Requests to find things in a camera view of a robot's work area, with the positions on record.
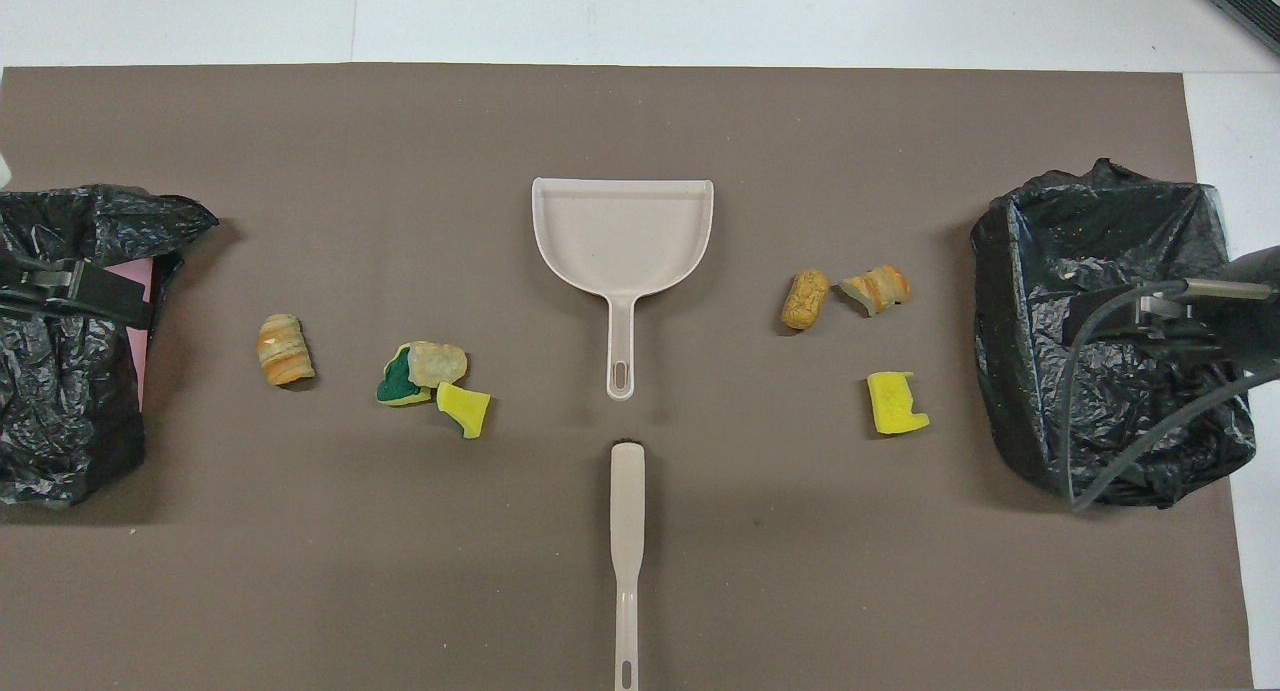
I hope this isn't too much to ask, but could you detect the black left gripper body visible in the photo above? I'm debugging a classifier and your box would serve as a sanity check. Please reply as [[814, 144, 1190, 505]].
[[0, 254, 153, 328]]

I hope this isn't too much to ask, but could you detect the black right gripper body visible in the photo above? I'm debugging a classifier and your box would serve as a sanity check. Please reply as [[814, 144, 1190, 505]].
[[1130, 246, 1280, 372]]

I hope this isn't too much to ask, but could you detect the large striped croissant piece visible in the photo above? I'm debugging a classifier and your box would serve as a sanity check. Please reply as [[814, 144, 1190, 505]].
[[255, 314, 317, 387]]

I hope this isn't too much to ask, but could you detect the green and yellow sponge piece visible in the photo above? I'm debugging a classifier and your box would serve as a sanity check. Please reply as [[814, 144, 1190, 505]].
[[376, 343, 433, 408]]

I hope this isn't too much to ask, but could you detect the small yellow sponge piece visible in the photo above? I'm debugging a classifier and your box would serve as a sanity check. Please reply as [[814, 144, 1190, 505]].
[[436, 381, 492, 440]]

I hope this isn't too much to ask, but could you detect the notched yellow sponge piece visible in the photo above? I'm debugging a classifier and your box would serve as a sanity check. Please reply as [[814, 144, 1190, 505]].
[[866, 370, 931, 436]]

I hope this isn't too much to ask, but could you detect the small striped croissant piece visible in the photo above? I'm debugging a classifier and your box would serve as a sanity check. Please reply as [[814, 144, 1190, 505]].
[[838, 265, 912, 318]]

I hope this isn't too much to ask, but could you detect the brown bread roll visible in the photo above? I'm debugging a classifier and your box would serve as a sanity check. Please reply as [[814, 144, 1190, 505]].
[[780, 268, 831, 331]]

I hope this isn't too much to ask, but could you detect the beige plastic dustpan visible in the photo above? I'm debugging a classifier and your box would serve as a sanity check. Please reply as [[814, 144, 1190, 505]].
[[531, 177, 716, 402]]

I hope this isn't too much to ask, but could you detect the beige brush with black bristles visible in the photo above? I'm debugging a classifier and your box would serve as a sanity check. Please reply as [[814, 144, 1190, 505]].
[[610, 439, 647, 691]]

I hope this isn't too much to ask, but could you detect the pink bin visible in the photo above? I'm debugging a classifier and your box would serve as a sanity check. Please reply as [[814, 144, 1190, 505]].
[[104, 259, 153, 412]]

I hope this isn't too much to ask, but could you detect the crumpled black trash bag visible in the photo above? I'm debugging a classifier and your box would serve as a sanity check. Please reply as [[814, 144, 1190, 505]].
[[0, 183, 220, 510]]

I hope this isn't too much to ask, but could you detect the black bag lined bin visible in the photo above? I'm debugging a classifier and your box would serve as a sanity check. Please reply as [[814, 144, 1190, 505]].
[[969, 157, 1258, 512]]

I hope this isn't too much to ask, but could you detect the brown table mat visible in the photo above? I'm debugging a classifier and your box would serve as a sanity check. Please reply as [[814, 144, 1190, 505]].
[[0, 63, 1256, 691]]

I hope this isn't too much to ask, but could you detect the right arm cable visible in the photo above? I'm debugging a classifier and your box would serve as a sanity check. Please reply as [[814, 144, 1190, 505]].
[[1058, 279, 1280, 512]]

